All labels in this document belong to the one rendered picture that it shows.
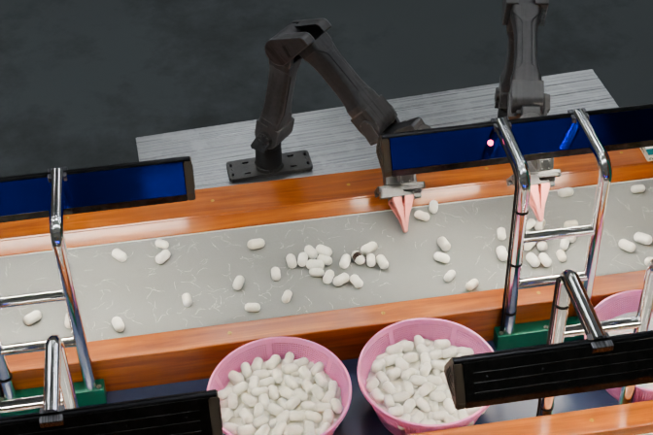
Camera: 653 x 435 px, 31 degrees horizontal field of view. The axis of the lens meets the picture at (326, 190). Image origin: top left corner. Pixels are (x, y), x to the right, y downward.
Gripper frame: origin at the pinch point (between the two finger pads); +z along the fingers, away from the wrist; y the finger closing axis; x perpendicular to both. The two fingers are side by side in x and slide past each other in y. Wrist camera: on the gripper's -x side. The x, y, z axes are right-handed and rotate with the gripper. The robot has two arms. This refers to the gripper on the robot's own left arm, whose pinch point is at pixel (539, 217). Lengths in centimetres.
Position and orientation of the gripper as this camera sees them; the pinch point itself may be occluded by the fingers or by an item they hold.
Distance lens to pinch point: 250.1
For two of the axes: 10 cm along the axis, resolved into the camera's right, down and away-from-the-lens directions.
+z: 1.3, 9.8, -1.6
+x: -0.8, 1.8, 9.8
